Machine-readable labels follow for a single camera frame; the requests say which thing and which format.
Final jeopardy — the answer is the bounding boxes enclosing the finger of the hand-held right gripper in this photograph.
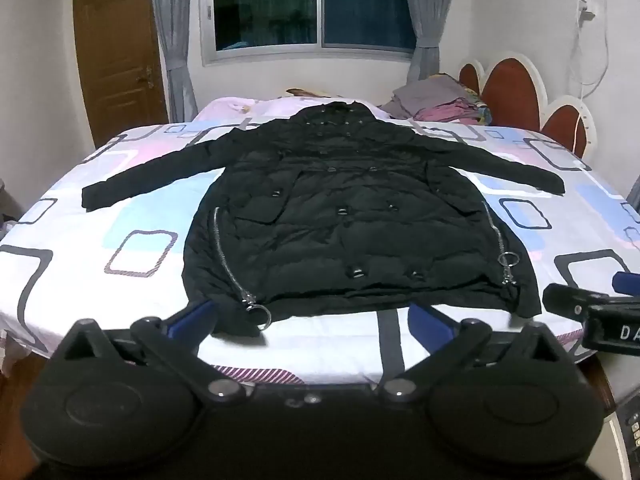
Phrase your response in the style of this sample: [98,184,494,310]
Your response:
[542,283,608,318]
[614,272,640,297]

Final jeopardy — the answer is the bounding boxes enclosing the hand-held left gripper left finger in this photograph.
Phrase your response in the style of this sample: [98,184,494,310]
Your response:
[64,299,246,403]

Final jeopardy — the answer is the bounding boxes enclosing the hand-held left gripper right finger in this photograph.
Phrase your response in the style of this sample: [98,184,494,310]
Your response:
[380,302,563,403]

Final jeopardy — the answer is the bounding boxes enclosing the black padded coat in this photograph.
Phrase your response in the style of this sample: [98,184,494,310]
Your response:
[81,101,566,337]

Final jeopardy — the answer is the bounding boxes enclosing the pink folded clothes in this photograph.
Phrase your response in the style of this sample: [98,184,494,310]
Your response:
[415,102,481,124]

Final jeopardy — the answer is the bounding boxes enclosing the grey folded clothes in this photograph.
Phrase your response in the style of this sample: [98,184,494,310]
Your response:
[378,74,473,118]

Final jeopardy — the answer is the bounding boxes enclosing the white appliance with panel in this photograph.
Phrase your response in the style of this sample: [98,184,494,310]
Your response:
[602,385,640,480]

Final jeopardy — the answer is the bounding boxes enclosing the patterned bed with sheet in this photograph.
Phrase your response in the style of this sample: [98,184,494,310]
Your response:
[0,96,640,386]

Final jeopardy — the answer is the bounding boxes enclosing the colourful folded cloth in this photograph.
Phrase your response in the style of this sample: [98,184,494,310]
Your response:
[465,85,494,126]

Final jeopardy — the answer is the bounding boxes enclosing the pink pillow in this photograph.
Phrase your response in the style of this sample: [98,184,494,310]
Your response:
[192,96,416,123]

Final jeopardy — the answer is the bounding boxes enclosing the red and white headboard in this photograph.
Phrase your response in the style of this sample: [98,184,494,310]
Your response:
[457,51,598,161]

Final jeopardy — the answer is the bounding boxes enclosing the brown wooden door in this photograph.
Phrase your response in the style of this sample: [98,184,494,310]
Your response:
[74,0,168,148]

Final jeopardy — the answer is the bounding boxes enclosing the sliding glass window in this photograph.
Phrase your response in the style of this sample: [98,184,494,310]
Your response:
[200,0,418,66]

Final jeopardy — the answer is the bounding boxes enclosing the white charger cable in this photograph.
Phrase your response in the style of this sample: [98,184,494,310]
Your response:
[570,10,612,157]

